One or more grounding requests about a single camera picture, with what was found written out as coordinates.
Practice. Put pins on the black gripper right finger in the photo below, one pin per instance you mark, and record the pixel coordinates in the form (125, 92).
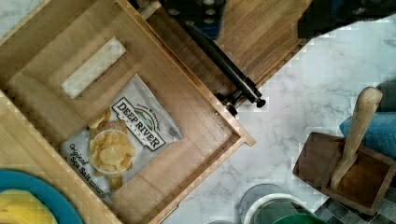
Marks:
(324, 16)

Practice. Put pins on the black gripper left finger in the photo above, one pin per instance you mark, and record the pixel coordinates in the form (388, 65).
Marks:
(205, 15)

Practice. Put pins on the wooden drawer with black handle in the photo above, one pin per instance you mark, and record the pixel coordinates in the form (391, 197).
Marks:
(55, 38)

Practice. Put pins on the wooden drawer cabinet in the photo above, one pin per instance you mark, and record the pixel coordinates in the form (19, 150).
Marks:
(24, 149)

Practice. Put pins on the wooden cutting board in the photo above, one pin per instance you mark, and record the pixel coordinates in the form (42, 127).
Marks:
(259, 36)

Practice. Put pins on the Deep River chips bag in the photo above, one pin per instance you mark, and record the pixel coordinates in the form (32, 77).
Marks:
(131, 132)

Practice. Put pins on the brown wooden utensil holder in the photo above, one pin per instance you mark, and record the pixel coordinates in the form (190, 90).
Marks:
(365, 184)

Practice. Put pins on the white ceramic canister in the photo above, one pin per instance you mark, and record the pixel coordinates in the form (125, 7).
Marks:
(268, 204)

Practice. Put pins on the green cup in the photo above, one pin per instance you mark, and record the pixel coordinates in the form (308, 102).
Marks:
(299, 219)

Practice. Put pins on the blue plate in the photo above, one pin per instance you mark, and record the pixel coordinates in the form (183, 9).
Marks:
(60, 207)

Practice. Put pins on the yellow banana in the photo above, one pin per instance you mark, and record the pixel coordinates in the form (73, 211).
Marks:
(22, 207)

